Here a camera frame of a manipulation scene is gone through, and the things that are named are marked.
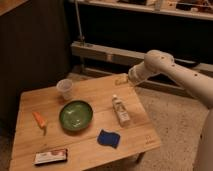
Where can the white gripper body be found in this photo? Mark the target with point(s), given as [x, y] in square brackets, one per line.
[137, 74]

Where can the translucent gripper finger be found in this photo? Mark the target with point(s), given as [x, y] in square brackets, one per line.
[121, 80]

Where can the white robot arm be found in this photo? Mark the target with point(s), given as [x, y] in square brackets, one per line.
[195, 84]

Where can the grey metal beam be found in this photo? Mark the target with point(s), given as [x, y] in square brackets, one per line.
[126, 57]

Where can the clear plastic cup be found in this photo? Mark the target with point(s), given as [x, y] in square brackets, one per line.
[64, 86]

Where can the green ceramic bowl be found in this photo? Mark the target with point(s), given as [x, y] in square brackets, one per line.
[76, 115]

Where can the metal pole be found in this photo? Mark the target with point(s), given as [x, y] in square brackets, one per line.
[81, 37]

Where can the blue sponge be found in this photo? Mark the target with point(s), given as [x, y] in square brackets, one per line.
[108, 138]

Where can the wooden table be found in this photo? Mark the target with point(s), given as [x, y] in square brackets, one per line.
[116, 127]

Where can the cluttered shelf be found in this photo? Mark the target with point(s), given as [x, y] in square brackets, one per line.
[153, 6]

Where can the orange carrot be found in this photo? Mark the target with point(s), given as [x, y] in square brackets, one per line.
[40, 121]

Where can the flat snack box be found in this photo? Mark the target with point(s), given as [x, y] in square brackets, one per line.
[50, 156]

